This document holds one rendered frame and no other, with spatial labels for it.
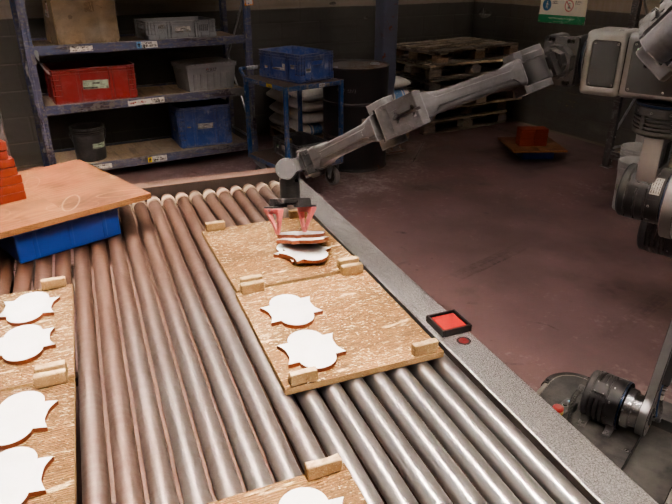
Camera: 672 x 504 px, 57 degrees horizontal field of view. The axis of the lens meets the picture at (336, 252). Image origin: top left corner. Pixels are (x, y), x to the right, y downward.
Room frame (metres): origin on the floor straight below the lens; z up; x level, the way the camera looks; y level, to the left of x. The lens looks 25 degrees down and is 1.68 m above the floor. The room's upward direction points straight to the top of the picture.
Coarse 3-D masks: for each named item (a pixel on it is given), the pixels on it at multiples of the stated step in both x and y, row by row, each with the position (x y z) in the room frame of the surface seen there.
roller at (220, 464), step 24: (144, 216) 1.88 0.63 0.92; (144, 240) 1.71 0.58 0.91; (168, 288) 1.39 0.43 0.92; (168, 312) 1.27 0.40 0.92; (192, 360) 1.07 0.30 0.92; (192, 384) 0.99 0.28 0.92; (192, 408) 0.93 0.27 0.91; (216, 432) 0.85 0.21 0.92; (216, 456) 0.79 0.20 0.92; (216, 480) 0.75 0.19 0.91
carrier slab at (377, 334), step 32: (288, 288) 1.36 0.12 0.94; (320, 288) 1.36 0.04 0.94; (352, 288) 1.36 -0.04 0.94; (256, 320) 1.20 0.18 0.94; (320, 320) 1.20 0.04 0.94; (352, 320) 1.20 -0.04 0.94; (384, 320) 1.20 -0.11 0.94; (352, 352) 1.08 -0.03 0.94; (384, 352) 1.08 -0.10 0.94; (288, 384) 0.97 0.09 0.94; (320, 384) 0.98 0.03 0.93
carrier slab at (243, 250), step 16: (256, 224) 1.77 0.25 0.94; (288, 224) 1.77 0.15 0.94; (208, 240) 1.65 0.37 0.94; (224, 240) 1.65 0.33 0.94; (240, 240) 1.65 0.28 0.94; (256, 240) 1.65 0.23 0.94; (272, 240) 1.65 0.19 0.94; (224, 256) 1.54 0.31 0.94; (240, 256) 1.54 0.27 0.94; (256, 256) 1.54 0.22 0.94; (272, 256) 1.54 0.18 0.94; (336, 256) 1.54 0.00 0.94; (224, 272) 1.46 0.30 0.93; (240, 272) 1.44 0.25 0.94; (256, 272) 1.44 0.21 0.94; (272, 272) 1.44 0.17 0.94; (288, 272) 1.44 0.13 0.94; (304, 272) 1.44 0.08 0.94; (320, 272) 1.44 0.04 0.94; (336, 272) 1.45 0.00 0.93
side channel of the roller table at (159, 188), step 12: (168, 180) 2.16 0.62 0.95; (180, 180) 2.16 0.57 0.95; (192, 180) 2.16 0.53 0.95; (204, 180) 2.16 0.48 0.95; (216, 180) 2.18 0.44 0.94; (228, 180) 2.19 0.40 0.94; (240, 180) 2.21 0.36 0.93; (252, 180) 2.23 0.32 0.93; (264, 180) 2.24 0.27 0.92; (276, 180) 2.26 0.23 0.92; (156, 192) 2.09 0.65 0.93; (168, 192) 2.11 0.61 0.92
